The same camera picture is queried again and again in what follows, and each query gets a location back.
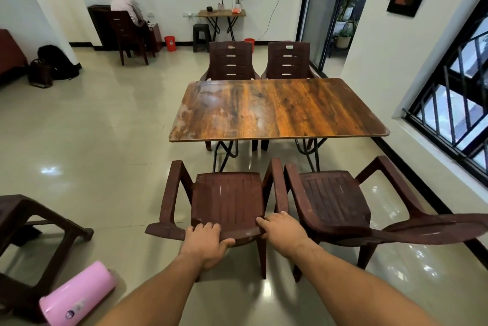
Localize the person's left hand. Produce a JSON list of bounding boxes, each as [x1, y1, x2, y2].
[[179, 222, 236, 271]]

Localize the person's right hand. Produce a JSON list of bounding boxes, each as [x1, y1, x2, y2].
[[256, 211, 310, 260]]

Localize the person's right forearm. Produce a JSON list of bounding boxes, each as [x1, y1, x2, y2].
[[284, 240, 441, 326]]

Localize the person's left forearm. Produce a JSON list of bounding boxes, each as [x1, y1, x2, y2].
[[96, 252, 209, 326]]

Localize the wooden folding table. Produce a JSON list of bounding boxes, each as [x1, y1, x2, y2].
[[169, 78, 390, 173]]

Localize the pink insulated bottle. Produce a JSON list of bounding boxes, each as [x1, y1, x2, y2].
[[39, 260, 117, 326]]

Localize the brown plastic stool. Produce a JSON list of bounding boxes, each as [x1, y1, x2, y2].
[[0, 195, 95, 323]]

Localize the dark plastic stool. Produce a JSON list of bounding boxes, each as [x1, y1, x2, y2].
[[192, 23, 212, 53]]

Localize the small wooden side table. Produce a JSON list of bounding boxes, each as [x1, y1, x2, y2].
[[197, 9, 247, 43]]

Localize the black backpack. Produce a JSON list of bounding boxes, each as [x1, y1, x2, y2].
[[37, 44, 82, 81]]

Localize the brown handbag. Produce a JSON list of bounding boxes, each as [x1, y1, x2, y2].
[[28, 58, 53, 89]]

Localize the potted plants on stand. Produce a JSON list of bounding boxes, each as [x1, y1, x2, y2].
[[329, 0, 362, 59]]

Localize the black framed glass door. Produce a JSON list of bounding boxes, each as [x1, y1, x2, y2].
[[296, 0, 353, 72]]

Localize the dark wooden desk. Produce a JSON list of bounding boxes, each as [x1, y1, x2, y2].
[[87, 4, 163, 52]]

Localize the black window grille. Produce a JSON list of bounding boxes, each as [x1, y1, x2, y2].
[[403, 0, 488, 188]]

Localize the dark red sofa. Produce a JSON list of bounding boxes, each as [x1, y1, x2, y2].
[[0, 29, 29, 87]]

